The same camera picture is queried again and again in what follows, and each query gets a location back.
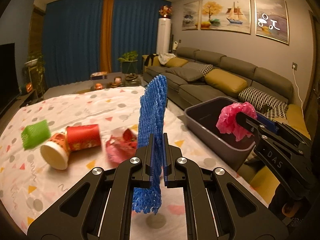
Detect blue foam net sleeve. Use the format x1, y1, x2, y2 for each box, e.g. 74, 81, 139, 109
132, 75, 167, 214

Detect white charging cable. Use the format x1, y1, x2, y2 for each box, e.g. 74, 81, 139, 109
292, 65, 304, 108

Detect dark grey trash bin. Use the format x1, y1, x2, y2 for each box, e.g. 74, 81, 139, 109
184, 96, 255, 171

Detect small left landscape painting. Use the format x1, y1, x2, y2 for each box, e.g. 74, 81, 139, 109
182, 1, 200, 30

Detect black television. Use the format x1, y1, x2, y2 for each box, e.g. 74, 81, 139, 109
0, 43, 20, 112

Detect red crumpled wrapper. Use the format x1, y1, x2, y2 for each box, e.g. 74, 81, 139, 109
106, 128, 137, 167

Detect grey sectional sofa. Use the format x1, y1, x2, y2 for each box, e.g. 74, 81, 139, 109
142, 47, 310, 137

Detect houndstooth pillow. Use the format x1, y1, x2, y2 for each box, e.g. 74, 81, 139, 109
238, 87, 288, 119

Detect plant on stand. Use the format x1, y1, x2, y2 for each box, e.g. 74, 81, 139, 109
23, 51, 46, 97

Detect right painting with glare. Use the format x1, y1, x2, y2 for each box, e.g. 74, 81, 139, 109
254, 0, 289, 45

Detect sailboat tree painting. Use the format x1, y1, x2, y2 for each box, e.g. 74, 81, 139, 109
200, 0, 251, 34

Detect blue curtain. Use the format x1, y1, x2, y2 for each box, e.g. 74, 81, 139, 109
42, 0, 171, 87

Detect potted green plant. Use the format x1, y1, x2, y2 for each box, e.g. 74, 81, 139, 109
118, 50, 138, 74

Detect white standing air conditioner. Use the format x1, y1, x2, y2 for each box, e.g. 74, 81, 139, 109
156, 18, 171, 54

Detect patterned white table cloth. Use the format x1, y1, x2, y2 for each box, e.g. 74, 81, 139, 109
0, 86, 268, 240

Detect yellow sofa cushion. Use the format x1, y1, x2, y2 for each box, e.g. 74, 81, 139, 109
204, 69, 248, 98

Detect cream red paper bowl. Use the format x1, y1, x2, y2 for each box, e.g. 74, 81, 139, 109
40, 133, 70, 170

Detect flower decoration on conditioner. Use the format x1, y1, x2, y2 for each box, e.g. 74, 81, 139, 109
159, 5, 172, 18

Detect orange curtain strip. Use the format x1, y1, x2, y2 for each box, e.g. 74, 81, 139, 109
100, 0, 114, 73

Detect green foam net sleeve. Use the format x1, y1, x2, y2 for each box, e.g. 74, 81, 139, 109
21, 119, 51, 150

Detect red paper cup lying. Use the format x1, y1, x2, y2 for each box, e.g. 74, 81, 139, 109
66, 124, 101, 151

